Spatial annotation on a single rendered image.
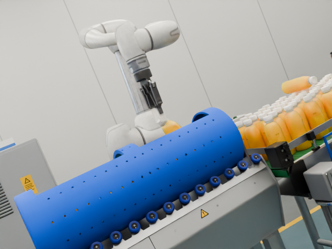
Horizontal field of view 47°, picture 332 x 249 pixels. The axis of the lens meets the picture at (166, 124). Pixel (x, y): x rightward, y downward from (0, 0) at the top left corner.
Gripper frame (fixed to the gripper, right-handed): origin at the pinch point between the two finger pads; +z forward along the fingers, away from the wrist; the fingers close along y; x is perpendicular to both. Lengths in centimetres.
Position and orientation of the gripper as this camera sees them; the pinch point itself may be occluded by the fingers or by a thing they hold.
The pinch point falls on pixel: (159, 115)
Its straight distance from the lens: 162.1
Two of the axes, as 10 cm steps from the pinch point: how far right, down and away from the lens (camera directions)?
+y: 4.1, -1.1, -9.1
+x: 8.3, -3.7, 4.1
